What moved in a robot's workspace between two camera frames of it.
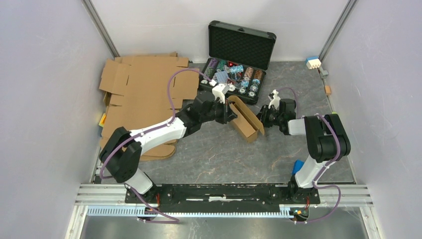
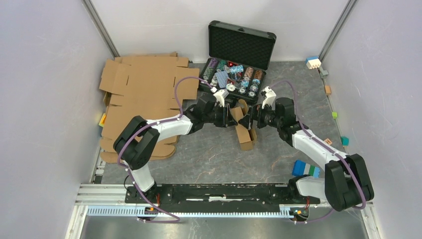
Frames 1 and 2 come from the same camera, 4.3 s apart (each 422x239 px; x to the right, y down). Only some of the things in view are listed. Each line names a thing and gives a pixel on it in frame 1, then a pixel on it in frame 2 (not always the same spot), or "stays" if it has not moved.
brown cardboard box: [246, 121] -> [246, 138]
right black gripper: [264, 111] stays
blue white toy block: [313, 62] stays
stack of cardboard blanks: [136, 96] stays
